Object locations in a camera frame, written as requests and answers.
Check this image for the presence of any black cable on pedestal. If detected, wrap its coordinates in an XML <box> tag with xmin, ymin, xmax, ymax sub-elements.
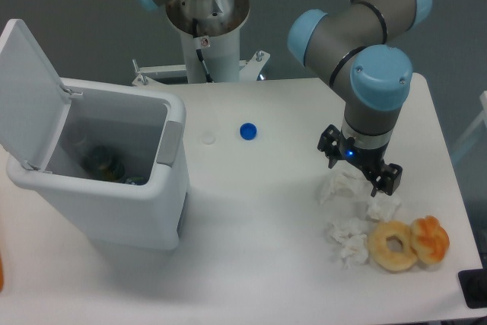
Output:
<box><xmin>192</xmin><ymin>18</ymin><xmax>214</xmax><ymax>83</ymax></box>

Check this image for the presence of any crumpled white tissue middle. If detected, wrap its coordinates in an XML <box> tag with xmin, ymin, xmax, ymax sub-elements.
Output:
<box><xmin>361</xmin><ymin>193</ymin><xmax>402</xmax><ymax>221</ymax></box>

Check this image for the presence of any white trash can lid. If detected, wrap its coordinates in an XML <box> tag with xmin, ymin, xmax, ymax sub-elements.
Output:
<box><xmin>1</xmin><ymin>19</ymin><xmax>83</xmax><ymax>170</ymax></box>

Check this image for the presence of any white bottle cap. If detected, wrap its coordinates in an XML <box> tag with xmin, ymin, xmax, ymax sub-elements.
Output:
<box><xmin>201</xmin><ymin>132</ymin><xmax>216</xmax><ymax>145</ymax></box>

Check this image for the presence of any crumpled white tissue top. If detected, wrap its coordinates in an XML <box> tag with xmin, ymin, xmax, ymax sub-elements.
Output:
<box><xmin>319</xmin><ymin>168</ymin><xmax>369</xmax><ymax>204</ymax></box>

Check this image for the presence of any black device at corner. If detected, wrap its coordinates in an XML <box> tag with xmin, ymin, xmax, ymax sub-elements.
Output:
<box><xmin>458</xmin><ymin>269</ymin><xmax>486</xmax><ymax>309</ymax></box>

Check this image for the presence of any crumpled white tissue bottom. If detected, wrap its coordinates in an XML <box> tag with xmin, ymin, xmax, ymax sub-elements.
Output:
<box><xmin>328</xmin><ymin>218</ymin><xmax>369</xmax><ymax>269</ymax></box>

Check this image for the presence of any orange twisted bread roll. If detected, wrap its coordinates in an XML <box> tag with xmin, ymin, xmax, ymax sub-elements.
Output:
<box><xmin>410</xmin><ymin>215</ymin><xmax>450</xmax><ymax>265</ymax></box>

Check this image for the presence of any white frame at right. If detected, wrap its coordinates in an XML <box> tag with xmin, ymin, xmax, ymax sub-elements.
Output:
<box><xmin>450</xmin><ymin>91</ymin><xmax>486</xmax><ymax>165</ymax></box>

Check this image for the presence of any white metal mounting frame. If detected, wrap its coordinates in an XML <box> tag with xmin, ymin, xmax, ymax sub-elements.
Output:
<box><xmin>132</xmin><ymin>50</ymin><xmax>271</xmax><ymax>85</ymax></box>

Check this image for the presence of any crumpled white tissue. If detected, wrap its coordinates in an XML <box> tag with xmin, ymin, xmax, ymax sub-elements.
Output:
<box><xmin>319</xmin><ymin>168</ymin><xmax>369</xmax><ymax>204</ymax></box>
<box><xmin>361</xmin><ymin>193</ymin><xmax>402</xmax><ymax>221</ymax></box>
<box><xmin>328</xmin><ymin>218</ymin><xmax>369</xmax><ymax>269</ymax></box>

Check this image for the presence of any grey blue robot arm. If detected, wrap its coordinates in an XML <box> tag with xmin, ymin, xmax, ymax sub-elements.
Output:
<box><xmin>139</xmin><ymin>0</ymin><xmax>432</xmax><ymax>195</ymax></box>

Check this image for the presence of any dark trash inside can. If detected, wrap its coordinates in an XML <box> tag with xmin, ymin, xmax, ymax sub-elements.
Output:
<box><xmin>81</xmin><ymin>145</ymin><xmax>148</xmax><ymax>186</ymax></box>

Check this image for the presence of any blue bottle cap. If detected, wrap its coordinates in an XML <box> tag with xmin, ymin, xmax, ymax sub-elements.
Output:
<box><xmin>239</xmin><ymin>123</ymin><xmax>257</xmax><ymax>141</ymax></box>

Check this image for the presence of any orange object at edge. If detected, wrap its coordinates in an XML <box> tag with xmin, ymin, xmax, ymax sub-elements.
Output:
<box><xmin>0</xmin><ymin>255</ymin><xmax>5</xmax><ymax>293</ymax></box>

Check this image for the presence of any glazed ring donut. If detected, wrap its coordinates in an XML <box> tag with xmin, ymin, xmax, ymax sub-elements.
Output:
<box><xmin>368</xmin><ymin>221</ymin><xmax>418</xmax><ymax>272</ymax></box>

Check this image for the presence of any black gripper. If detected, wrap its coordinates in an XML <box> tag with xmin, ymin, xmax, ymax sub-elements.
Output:
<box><xmin>317</xmin><ymin>124</ymin><xmax>403</xmax><ymax>197</ymax></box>

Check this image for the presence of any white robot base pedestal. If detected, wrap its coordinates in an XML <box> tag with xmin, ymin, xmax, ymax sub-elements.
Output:
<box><xmin>166</xmin><ymin>0</ymin><xmax>250</xmax><ymax>84</ymax></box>

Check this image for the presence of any white trash can body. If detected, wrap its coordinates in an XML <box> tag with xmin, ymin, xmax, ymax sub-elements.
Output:
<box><xmin>6</xmin><ymin>78</ymin><xmax>189</xmax><ymax>250</ymax></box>

